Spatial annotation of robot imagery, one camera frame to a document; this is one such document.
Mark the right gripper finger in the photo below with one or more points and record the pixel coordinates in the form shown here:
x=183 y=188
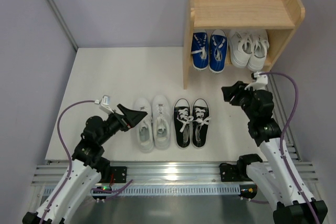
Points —
x=229 y=92
x=239 y=86

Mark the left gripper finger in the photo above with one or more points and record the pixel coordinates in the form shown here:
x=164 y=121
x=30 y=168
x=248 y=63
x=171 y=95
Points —
x=135 y=117
x=127 y=112

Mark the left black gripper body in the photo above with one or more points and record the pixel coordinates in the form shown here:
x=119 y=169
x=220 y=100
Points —
x=124 y=120

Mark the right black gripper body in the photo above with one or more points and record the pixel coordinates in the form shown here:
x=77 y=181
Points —
x=240 y=95

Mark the black canvas sneaker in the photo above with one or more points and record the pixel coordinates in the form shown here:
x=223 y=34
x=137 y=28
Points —
x=200 y=113
x=182 y=119

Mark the white low sneaker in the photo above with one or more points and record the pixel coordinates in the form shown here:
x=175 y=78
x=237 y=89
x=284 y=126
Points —
x=259 y=48
x=240 y=43

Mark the blue canvas sneaker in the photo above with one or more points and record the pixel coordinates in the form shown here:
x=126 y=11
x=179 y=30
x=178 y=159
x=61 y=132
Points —
x=218 y=47
x=200 y=50

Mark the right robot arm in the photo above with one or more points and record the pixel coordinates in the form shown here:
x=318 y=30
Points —
x=279 y=181

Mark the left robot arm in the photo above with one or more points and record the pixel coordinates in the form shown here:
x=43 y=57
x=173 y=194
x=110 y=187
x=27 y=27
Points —
x=86 y=166

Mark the wooden two-tier shoe shelf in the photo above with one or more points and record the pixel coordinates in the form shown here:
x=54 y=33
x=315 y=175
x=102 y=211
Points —
x=280 y=18

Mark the white leather sneaker left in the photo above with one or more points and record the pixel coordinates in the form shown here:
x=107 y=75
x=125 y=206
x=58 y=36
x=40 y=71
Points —
x=144 y=131

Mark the white leather sneaker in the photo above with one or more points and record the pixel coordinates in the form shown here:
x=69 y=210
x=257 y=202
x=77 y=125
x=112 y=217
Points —
x=162 y=120
x=144 y=131

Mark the white leather sneaker right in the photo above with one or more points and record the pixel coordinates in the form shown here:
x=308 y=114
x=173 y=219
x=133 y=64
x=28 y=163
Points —
x=162 y=120

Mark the left corner aluminium profile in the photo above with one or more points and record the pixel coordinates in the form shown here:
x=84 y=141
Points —
x=62 y=23

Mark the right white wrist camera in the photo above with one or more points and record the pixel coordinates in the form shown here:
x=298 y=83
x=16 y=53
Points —
x=260 y=80

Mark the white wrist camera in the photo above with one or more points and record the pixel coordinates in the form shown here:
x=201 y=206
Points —
x=104 y=104
x=260 y=80

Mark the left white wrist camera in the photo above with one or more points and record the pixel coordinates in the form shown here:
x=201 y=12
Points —
x=104 y=104

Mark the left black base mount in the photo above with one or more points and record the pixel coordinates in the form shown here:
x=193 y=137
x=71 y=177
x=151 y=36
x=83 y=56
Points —
x=114 y=174

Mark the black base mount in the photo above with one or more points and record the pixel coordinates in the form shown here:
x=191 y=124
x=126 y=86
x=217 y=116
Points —
x=229 y=172
x=114 y=174

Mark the aluminium front rail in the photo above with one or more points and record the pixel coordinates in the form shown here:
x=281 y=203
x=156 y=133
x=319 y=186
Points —
x=144 y=173

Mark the perforated cable tray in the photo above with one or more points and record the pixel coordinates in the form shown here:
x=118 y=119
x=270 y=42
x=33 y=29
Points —
x=180 y=190

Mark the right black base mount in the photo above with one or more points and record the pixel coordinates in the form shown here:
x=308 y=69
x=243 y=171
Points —
x=229 y=172

